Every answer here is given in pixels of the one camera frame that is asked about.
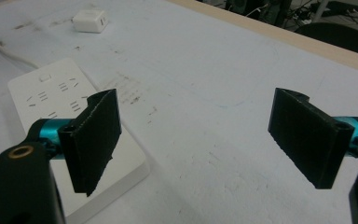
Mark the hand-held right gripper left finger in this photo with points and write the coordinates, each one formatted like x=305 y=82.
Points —
x=93 y=140

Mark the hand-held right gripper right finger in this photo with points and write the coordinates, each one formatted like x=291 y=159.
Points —
x=307 y=133

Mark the white power strip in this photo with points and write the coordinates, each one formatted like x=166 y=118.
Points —
x=56 y=93

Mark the black office chair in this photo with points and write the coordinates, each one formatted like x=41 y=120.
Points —
x=338 y=39

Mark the white charger plug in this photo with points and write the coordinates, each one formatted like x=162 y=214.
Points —
x=90 y=20

